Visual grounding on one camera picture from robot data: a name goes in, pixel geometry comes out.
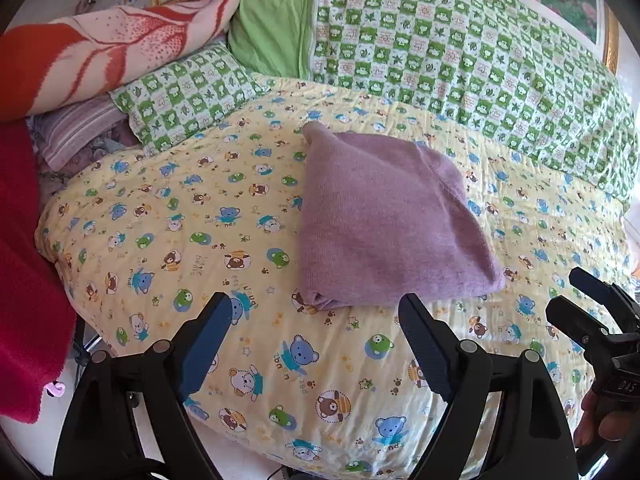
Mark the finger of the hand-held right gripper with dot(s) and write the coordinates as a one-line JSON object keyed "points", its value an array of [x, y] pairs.
{"points": [[575, 317], [610, 297]]}

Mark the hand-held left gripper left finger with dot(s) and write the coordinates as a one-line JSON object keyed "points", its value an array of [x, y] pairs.
{"points": [[207, 345]]}

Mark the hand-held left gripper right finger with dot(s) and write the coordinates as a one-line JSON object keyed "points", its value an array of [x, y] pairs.
{"points": [[425, 345]]}

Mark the purple knit sweater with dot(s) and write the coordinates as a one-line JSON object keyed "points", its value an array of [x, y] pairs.
{"points": [[385, 215]]}

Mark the person's right hand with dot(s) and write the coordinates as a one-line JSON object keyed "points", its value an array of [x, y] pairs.
{"points": [[617, 427]]}

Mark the metal stand legs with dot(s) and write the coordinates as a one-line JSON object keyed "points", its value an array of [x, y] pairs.
{"points": [[87, 347]]}

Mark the yellow bear-print quilt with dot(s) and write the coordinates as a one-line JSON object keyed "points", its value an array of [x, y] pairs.
{"points": [[200, 220]]}

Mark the small pink object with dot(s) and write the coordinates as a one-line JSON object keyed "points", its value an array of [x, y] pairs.
{"points": [[55, 388]]}

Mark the grey floral cloth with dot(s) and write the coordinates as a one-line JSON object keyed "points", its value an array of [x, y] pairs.
{"points": [[107, 147]]}

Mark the green checkered pillow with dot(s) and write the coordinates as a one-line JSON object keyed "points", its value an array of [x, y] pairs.
{"points": [[185, 95]]}

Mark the purple striped cloth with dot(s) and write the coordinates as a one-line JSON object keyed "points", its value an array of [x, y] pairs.
{"points": [[75, 130]]}

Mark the green checkered quilt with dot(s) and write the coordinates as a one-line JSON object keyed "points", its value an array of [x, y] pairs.
{"points": [[450, 45]]}

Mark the red and pink blanket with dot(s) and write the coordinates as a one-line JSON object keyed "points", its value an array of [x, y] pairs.
{"points": [[100, 45]]}

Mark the plain green cloth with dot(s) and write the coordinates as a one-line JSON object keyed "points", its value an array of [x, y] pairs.
{"points": [[272, 20]]}

